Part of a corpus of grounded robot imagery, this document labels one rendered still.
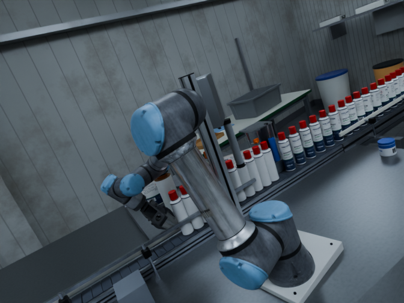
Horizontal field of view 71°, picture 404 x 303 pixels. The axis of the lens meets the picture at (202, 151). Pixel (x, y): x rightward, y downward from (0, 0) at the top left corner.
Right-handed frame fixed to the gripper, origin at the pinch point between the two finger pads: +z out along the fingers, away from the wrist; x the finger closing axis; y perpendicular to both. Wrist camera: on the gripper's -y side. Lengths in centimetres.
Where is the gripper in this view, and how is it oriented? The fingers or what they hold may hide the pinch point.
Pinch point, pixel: (177, 226)
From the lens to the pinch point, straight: 124.3
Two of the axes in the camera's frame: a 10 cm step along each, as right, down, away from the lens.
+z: 7.0, 5.8, 4.2
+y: -4.5, -1.0, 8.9
